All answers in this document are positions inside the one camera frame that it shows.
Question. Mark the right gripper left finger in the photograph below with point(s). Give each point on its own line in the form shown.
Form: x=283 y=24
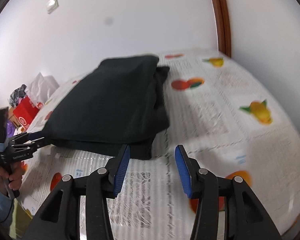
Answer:
x=58 y=216

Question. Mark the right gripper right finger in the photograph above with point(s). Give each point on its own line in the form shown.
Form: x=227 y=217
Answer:
x=245 y=216

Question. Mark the black sweatshirt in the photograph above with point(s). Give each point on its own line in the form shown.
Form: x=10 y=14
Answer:
x=120 y=103

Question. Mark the blue sleeve forearm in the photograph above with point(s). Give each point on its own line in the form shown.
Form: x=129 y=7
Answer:
x=6 y=211

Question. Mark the person's left hand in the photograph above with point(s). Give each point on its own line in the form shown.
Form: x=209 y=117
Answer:
x=15 y=178

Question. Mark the green bed cover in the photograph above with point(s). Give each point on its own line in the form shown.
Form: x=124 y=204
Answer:
x=21 y=219

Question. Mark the red paper bag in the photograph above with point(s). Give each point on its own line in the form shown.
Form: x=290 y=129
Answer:
x=26 y=111

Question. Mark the plaid cloth in bag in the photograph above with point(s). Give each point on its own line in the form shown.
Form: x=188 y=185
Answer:
x=16 y=95

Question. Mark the white plastic bag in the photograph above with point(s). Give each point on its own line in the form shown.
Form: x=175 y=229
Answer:
x=41 y=88

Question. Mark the fruit print table cover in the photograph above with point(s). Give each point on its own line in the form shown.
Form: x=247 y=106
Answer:
x=232 y=126

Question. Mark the white wall switch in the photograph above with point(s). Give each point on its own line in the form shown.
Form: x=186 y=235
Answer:
x=51 y=6

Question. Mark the brown wooden door frame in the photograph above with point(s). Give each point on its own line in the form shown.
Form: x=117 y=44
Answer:
x=222 y=19

